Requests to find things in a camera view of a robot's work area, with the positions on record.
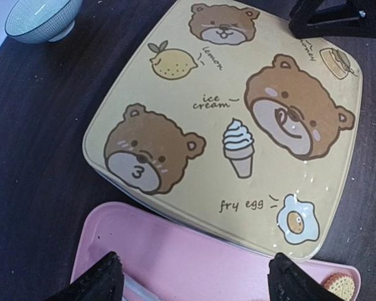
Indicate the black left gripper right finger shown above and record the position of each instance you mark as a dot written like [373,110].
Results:
[287,281]

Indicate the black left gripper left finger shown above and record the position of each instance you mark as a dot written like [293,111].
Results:
[103,281]

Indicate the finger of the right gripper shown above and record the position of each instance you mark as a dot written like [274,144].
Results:
[355,19]

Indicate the silver metal tin lid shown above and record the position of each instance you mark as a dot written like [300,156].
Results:
[225,122]

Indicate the yellow round cookie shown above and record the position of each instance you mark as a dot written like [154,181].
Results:
[340,284]

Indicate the pink tray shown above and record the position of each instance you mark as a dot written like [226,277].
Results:
[172,261]

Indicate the pale blue ceramic bowl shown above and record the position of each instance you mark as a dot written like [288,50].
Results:
[39,21]

